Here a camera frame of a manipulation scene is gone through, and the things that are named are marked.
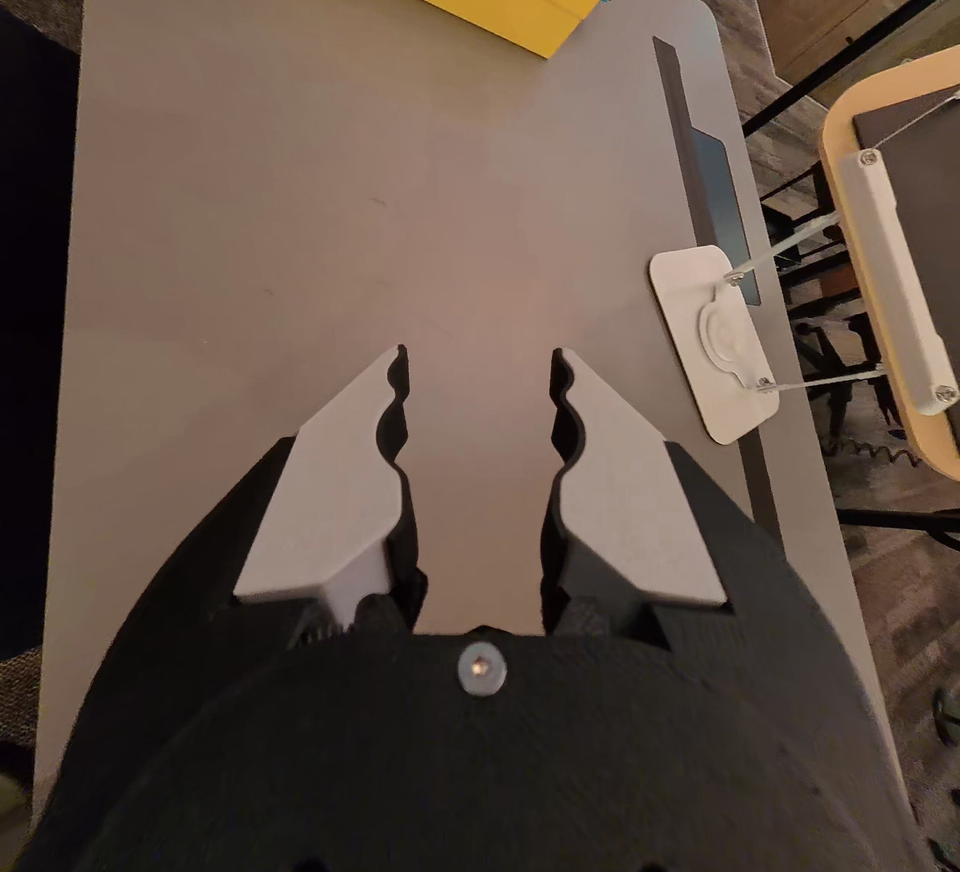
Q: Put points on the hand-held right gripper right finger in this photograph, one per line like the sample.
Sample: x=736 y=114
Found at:
x=637 y=519

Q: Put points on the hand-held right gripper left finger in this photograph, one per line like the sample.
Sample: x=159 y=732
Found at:
x=322 y=512

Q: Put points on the black tripod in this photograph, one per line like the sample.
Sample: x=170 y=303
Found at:
x=825 y=77

